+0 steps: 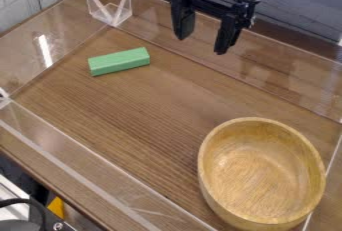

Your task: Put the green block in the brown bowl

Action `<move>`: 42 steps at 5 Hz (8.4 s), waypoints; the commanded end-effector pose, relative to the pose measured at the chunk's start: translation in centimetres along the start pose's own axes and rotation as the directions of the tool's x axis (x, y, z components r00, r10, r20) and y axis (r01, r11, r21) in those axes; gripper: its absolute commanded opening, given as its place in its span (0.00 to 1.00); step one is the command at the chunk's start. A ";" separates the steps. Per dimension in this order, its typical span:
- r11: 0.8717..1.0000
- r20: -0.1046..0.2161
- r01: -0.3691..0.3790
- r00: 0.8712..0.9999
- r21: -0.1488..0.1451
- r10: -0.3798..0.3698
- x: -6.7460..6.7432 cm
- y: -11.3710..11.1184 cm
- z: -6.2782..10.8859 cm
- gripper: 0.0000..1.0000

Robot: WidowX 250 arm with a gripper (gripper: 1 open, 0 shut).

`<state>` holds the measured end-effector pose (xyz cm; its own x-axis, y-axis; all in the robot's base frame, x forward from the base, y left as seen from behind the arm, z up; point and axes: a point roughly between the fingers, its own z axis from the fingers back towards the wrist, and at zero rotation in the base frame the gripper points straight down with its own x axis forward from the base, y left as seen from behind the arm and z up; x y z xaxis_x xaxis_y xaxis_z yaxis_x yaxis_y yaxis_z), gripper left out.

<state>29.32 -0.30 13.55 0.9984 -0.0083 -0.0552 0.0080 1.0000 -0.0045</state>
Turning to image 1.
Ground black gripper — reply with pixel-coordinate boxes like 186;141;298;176
170;0;260;55

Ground green rectangular block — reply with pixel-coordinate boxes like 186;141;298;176
88;47;150;76

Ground brown wooden bowl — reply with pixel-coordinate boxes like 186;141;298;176
198;117;326;231

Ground black and yellow device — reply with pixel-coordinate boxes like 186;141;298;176
0;157;99;231

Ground clear acrylic corner bracket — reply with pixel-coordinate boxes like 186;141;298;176
87;0;132;27

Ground clear acrylic tray wall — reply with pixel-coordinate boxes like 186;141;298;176
0;88;216;231

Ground black cable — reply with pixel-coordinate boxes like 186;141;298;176
0;198;48;231

